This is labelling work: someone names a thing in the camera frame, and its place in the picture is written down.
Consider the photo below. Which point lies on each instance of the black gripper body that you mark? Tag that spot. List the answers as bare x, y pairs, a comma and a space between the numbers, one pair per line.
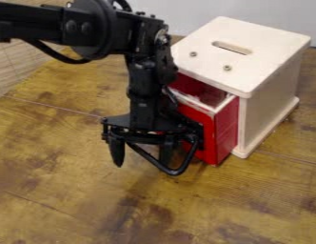
152, 122

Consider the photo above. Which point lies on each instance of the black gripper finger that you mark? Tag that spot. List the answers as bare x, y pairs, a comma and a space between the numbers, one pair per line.
166, 149
116, 150

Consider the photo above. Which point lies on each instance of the black metal drawer handle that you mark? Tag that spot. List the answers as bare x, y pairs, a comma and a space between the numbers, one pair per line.
158, 139

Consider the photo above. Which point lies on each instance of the red drawer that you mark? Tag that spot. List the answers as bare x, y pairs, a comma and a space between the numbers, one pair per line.
213, 108

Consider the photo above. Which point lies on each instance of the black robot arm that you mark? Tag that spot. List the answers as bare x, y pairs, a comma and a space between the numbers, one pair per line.
88, 30

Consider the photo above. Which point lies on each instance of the white wooden box cabinet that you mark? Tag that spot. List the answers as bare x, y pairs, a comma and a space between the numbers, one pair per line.
251, 61

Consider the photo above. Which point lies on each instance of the woven mat at left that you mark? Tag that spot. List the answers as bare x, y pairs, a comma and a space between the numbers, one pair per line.
20, 61

